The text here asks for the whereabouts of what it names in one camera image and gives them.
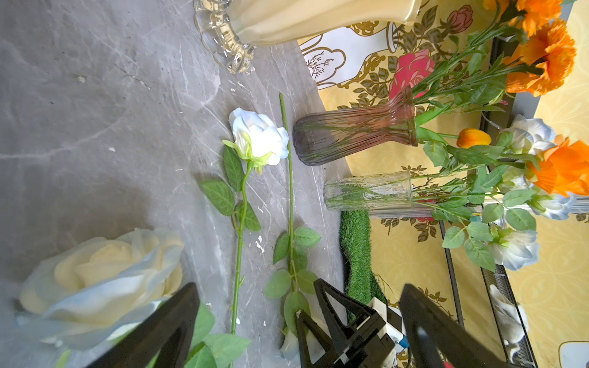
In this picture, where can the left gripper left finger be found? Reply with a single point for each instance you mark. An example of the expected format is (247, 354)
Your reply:
(166, 335)

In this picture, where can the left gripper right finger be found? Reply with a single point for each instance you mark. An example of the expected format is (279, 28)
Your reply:
(432, 334)

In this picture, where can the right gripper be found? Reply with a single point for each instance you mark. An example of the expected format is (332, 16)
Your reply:
(358, 342)

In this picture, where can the orange rose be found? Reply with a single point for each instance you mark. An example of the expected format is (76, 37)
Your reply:
(562, 169)

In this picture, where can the orange marigold flower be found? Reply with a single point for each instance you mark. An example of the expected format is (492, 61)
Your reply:
(526, 16)

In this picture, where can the white plush toy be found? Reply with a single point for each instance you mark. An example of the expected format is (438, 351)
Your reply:
(511, 319)

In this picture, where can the green artificial grass mat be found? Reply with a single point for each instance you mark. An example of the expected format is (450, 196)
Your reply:
(355, 242)

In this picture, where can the clear glass vase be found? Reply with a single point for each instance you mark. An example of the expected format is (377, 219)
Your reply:
(371, 193)

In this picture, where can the purple ribbed glass vase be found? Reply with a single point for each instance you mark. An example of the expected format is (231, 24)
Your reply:
(321, 138)

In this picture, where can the orange tulip bud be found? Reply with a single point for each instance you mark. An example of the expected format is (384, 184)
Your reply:
(466, 139)

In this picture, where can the cream wavy glass vase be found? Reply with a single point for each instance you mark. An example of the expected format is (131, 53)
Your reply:
(232, 30)

